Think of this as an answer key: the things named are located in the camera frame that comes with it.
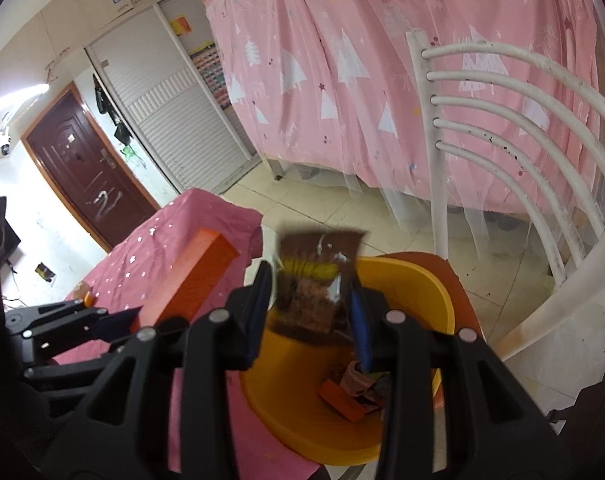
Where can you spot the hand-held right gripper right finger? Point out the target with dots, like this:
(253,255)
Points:
(363,330)

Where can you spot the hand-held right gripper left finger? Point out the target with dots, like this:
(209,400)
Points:
(255,320)

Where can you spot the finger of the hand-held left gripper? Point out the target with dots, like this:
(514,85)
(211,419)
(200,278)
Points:
(67,367)
(117,325)

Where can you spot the pink wrapper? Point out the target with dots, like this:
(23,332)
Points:
(355,380)

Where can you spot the brown snack packet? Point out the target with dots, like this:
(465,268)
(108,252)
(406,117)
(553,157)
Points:
(307,305)

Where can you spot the dark wrapper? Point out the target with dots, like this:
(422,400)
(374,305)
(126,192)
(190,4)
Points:
(380,391)

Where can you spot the large orange box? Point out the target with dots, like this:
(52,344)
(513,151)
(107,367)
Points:
(202,270)

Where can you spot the small orange box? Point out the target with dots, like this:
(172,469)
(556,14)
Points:
(340,400)

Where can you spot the yellow plastic bin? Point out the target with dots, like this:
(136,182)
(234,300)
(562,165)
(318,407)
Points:
(302,410)

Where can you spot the orange tube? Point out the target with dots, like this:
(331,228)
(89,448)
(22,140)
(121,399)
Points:
(88,299)

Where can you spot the small black floor item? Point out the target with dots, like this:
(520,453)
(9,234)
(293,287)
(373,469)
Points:
(46,272)

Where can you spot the pink star-print tablecloth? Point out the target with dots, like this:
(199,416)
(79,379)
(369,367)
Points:
(147,240)

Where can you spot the dark brown door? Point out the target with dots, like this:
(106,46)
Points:
(82,160)

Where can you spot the white metal chair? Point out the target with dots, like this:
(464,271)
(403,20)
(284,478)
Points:
(437,185)

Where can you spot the ceiling light tube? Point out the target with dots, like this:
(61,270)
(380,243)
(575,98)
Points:
(17,96)

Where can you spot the black hanging bag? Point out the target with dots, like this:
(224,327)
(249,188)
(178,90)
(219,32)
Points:
(121,132)

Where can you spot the white louvred wardrobe door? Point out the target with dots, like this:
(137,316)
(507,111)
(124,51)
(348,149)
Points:
(172,120)

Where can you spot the colourful chart poster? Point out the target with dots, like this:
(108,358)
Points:
(210,72)

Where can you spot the pink tree-print bed sheet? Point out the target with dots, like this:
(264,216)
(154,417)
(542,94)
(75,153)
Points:
(382,60)

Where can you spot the orange wardrobe sticker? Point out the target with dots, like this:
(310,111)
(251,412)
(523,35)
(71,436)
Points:
(180,26)

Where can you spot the white security camera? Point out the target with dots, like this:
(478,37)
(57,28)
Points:
(3,146)

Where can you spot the metal bed frame leg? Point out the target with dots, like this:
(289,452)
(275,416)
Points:
(276,170)

